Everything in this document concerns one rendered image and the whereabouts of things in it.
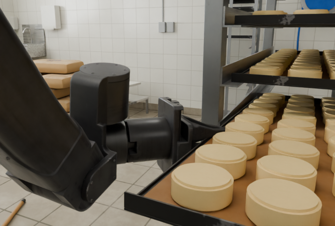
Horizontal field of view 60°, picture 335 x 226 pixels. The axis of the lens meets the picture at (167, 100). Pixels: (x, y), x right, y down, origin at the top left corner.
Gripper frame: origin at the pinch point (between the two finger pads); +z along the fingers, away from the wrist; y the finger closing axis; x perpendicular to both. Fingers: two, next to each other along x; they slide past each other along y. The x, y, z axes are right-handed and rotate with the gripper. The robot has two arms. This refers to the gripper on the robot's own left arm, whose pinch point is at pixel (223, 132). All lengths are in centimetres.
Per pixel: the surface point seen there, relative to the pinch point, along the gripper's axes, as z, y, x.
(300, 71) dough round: 12.7, -8.9, 0.1
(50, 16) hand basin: -41, -43, -450
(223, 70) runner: 1.9, -8.6, -4.5
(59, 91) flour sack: -31, 53, -346
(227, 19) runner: 2.3, -16.5, -4.9
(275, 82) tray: 8.9, -7.2, -0.7
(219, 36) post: 0.8, -13.9, -4.4
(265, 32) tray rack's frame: 43, -17, -49
